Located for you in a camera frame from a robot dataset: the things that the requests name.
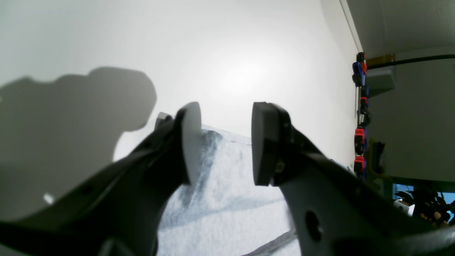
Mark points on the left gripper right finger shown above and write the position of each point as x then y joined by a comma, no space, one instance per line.
334,213

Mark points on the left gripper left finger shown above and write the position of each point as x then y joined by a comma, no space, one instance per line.
117,212

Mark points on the grey T-shirt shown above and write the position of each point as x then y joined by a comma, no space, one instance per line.
222,212

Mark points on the lower blue red bar clamp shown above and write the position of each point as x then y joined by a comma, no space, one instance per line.
359,167

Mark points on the blue red bar clamp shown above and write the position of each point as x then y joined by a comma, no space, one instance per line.
359,69
363,114
359,167

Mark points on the top blue red bar clamp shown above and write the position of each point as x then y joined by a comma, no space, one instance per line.
359,69

